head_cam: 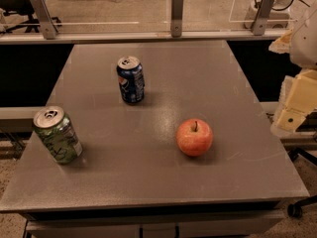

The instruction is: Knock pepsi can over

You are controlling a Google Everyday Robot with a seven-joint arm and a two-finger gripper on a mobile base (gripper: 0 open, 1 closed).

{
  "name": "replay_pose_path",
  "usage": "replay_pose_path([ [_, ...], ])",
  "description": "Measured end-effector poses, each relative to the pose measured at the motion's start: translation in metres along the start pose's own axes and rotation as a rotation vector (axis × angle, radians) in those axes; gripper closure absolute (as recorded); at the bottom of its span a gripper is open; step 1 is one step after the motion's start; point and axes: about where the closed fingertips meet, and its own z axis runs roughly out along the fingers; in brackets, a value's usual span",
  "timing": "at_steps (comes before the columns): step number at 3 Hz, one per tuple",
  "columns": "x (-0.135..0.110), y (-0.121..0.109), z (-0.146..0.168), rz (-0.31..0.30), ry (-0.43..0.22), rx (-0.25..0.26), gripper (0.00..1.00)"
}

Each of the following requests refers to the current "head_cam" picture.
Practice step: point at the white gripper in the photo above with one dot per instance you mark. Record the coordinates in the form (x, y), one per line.
(305, 45)

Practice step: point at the blue pepsi can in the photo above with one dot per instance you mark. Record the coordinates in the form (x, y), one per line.
(131, 79)

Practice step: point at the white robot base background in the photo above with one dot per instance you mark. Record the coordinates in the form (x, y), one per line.
(278, 17)

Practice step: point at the green camouflage soda can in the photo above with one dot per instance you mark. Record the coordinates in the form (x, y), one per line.
(53, 126)

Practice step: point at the red apple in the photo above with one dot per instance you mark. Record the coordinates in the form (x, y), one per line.
(194, 137)

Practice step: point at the grey cabinet under table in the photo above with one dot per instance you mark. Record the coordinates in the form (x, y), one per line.
(193, 225)

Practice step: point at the black chair top left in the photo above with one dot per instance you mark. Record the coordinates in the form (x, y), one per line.
(22, 8)

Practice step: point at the right metal rail bracket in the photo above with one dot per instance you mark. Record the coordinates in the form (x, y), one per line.
(259, 24)

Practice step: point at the metal rail bracket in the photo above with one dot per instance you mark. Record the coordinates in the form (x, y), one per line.
(259, 24)
(48, 29)
(176, 18)

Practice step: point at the middle metal rail bracket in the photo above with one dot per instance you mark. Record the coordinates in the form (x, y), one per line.
(176, 18)

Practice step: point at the left metal rail bracket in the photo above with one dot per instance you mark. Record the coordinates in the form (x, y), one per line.
(48, 29)

